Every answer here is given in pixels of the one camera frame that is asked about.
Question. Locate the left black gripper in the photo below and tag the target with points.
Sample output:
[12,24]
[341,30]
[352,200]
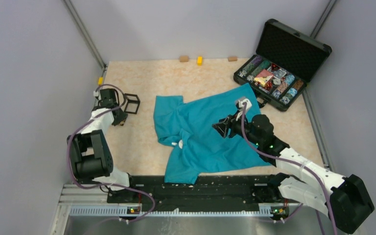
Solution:
[122,117]

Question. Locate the right tan wooden block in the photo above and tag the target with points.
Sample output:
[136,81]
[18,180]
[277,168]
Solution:
[232,58]

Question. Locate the black box with grey brooch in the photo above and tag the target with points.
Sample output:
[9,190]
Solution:
[133,103]

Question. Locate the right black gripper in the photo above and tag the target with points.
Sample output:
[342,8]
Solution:
[229,122]

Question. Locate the tan wooden block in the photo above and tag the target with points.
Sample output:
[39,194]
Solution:
[232,58]
[183,58]

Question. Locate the black carrying case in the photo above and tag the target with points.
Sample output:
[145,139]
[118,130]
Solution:
[292,57]

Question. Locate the yellow block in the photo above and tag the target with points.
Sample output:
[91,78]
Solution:
[100,81]
[199,60]

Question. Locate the round grey yellow brooch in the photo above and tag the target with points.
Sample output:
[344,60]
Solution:
[178,144]

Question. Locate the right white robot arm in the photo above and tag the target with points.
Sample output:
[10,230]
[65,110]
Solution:
[344,200]

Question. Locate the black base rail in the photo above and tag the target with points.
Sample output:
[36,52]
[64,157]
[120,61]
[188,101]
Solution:
[208,194]

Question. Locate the left tan wooden block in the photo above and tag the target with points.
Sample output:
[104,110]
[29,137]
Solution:
[183,58]

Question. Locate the teal t-shirt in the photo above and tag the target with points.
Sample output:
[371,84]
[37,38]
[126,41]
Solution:
[204,150]

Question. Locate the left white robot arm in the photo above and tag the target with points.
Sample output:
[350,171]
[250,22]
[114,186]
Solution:
[89,156]

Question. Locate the yellow block at left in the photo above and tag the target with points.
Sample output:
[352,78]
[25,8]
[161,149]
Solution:
[100,81]

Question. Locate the pink card in case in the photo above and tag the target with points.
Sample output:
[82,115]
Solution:
[263,77]

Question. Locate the yellow block at back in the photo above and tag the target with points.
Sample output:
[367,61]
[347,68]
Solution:
[199,60]

